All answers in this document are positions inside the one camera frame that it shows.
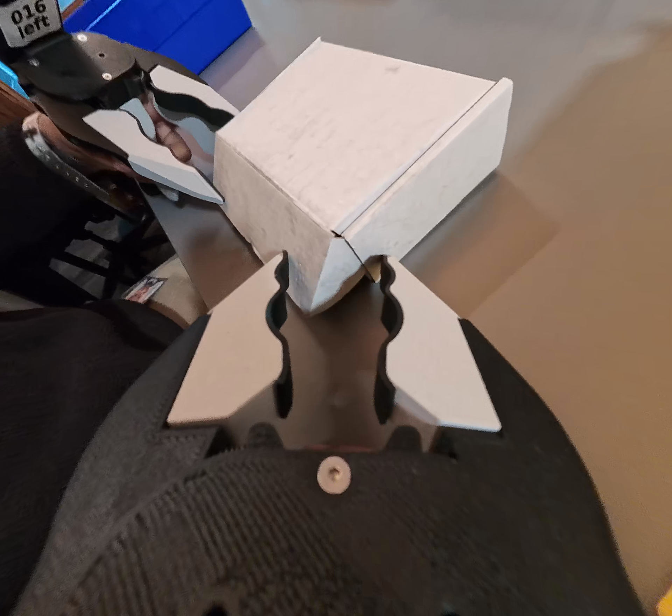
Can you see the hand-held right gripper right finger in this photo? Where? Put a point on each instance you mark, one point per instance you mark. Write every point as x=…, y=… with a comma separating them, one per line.
x=441, y=369

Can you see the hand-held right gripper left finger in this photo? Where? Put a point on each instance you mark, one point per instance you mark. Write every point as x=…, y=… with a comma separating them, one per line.
x=225, y=369

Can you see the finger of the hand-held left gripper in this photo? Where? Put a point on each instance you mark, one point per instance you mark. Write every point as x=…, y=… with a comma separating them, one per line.
x=183, y=83
x=136, y=149

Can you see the blue plastic bin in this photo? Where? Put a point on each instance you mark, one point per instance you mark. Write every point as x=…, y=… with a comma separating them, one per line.
x=173, y=2

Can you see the white cardboard mailer box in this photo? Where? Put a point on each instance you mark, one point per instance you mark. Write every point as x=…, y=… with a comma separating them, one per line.
x=341, y=128

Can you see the yellow plastic bin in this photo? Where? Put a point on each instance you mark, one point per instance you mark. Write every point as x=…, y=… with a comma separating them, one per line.
x=665, y=606

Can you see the person's left forearm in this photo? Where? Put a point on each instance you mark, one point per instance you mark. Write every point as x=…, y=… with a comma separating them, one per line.
x=31, y=217

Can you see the grey desk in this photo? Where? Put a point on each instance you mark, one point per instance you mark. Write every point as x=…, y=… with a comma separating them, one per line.
x=577, y=206

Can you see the person's left hand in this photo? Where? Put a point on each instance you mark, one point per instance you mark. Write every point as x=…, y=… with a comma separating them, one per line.
x=170, y=136

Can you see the printed photo card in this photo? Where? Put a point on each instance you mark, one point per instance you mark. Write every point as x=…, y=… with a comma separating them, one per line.
x=144, y=288

